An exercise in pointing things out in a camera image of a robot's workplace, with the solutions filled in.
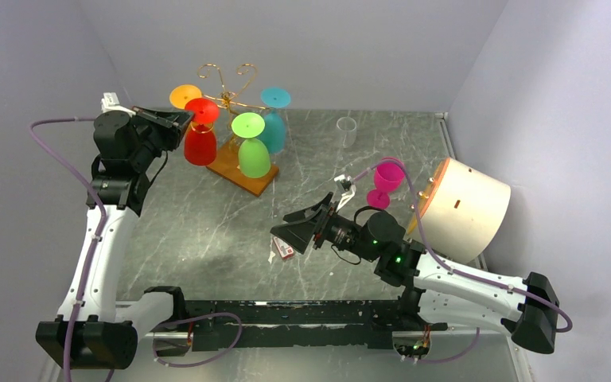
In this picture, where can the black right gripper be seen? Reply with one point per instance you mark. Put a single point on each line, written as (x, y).
(297, 235)

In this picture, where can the clear wine glass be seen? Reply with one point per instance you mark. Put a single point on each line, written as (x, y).
(347, 131)

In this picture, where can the blue plastic wine glass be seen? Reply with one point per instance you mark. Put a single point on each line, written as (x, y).
(274, 133)

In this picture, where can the red plastic wine glass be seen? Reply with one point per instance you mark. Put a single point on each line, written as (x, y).
(200, 141)

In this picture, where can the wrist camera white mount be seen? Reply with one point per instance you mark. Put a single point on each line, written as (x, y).
(347, 187)
(110, 102)

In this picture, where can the gold wire wine glass rack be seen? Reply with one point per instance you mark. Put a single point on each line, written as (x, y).
(226, 164)

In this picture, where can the cream drum-shaped toy box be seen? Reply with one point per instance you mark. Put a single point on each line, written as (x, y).
(461, 210)

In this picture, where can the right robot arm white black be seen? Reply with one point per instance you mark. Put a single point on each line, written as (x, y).
(436, 290)

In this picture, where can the small red white card box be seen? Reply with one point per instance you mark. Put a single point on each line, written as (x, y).
(282, 248)

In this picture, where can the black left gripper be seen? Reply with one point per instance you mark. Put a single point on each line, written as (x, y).
(173, 124)

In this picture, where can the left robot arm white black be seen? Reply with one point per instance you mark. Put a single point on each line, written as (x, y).
(89, 330)

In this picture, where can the green plastic wine glass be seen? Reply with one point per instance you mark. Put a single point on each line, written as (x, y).
(253, 156)

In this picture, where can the pink plastic wine glass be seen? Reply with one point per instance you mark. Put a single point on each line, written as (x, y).
(388, 176)

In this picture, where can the orange plastic wine glass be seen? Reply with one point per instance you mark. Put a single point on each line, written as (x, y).
(182, 94)

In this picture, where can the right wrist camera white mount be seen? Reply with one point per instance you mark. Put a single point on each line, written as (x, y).
(347, 187)

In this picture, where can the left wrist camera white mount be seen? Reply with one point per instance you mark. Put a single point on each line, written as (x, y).
(110, 102)

